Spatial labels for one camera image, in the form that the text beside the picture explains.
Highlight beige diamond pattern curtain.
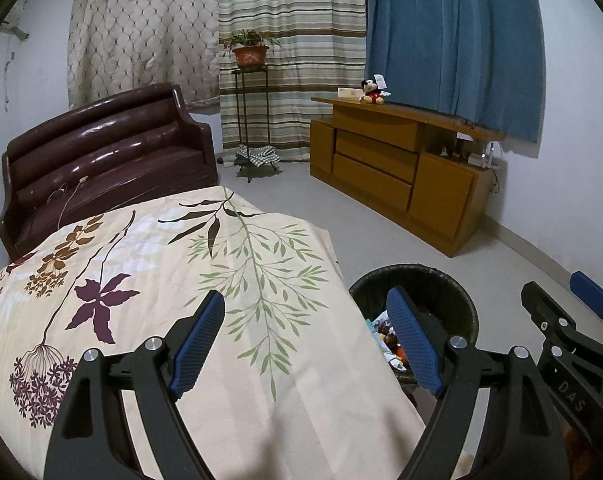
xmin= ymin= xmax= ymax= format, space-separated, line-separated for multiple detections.
xmin=66 ymin=0 xmax=222 ymax=110

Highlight white air conditioner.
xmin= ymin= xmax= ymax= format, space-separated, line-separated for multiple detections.
xmin=0 ymin=17 xmax=30 ymax=43

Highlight striped curtain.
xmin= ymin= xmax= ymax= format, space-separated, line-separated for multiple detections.
xmin=218 ymin=0 xmax=367 ymax=163

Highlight brown leather sofa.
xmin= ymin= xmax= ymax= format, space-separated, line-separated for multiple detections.
xmin=0 ymin=82 xmax=219 ymax=263

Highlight checked cloth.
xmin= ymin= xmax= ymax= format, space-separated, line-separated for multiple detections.
xmin=234 ymin=144 xmax=281 ymax=167

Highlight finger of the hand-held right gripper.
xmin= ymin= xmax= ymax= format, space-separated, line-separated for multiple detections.
xmin=570 ymin=271 xmax=603 ymax=325
xmin=521 ymin=281 xmax=582 ymax=357

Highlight blue curtain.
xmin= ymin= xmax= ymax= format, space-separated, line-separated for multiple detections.
xmin=364 ymin=0 xmax=549 ymax=146

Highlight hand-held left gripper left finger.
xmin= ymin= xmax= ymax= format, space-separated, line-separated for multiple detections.
xmin=44 ymin=290 xmax=226 ymax=480

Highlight floral blanket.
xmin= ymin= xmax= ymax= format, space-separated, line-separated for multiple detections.
xmin=0 ymin=185 xmax=475 ymax=480

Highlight white wall cable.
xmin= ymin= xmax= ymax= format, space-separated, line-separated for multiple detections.
xmin=2 ymin=50 xmax=15 ymax=111

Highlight mouse plush toy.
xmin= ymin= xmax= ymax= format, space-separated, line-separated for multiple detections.
xmin=359 ymin=76 xmax=392 ymax=106

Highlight black metal plant stand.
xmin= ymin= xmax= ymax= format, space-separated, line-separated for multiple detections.
xmin=232 ymin=65 xmax=282 ymax=178

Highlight black trash bin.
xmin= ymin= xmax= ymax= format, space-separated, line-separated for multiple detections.
xmin=349 ymin=264 xmax=481 ymax=413

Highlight potted plant orange pot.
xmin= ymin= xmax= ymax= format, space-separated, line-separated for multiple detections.
xmin=220 ymin=30 xmax=283 ymax=68

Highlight small white device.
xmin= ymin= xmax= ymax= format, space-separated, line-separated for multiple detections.
xmin=469 ymin=141 xmax=499 ymax=168

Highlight wooden cabinet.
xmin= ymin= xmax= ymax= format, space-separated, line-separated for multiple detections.
xmin=310 ymin=94 xmax=506 ymax=258

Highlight white charging cable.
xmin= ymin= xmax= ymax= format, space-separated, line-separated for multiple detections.
xmin=46 ymin=176 xmax=90 ymax=231

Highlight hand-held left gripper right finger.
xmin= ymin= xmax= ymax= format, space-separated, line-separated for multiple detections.
xmin=386 ymin=287 xmax=568 ymax=480

